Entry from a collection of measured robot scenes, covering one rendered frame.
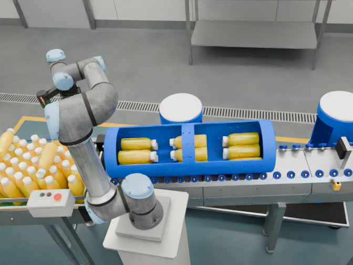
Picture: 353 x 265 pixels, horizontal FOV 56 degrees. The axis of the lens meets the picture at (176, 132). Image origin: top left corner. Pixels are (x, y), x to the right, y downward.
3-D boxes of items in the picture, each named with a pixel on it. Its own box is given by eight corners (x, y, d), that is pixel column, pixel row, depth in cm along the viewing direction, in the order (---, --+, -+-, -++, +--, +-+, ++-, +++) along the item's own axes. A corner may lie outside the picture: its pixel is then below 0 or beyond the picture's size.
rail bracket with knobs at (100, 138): (109, 155, 210) (105, 144, 203) (98, 155, 211) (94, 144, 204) (112, 143, 217) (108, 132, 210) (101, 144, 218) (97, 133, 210)
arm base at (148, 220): (162, 230, 139) (158, 217, 133) (126, 230, 141) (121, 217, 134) (165, 199, 150) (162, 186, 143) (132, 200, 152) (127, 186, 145)
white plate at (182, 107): (154, 118, 211) (154, 119, 212) (196, 123, 204) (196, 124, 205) (165, 91, 229) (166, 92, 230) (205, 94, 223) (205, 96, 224)
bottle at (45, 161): (44, 141, 186) (33, 166, 173) (56, 142, 186) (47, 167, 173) (47, 150, 191) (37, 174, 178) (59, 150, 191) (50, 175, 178)
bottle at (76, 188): (82, 191, 192) (73, 172, 180) (90, 197, 189) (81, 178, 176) (73, 199, 189) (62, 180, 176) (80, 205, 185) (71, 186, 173)
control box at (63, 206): (71, 216, 169) (64, 205, 162) (33, 217, 171) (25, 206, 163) (75, 199, 176) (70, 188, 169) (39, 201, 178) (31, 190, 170)
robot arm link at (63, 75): (79, 71, 134) (73, 57, 141) (51, 80, 132) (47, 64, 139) (84, 85, 140) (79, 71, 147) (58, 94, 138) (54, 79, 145)
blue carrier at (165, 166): (273, 183, 177) (279, 142, 160) (111, 189, 183) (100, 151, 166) (263, 148, 200) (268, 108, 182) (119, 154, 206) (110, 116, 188)
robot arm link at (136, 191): (161, 206, 136) (155, 186, 127) (129, 220, 133) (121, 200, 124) (151, 185, 144) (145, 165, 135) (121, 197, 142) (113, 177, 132)
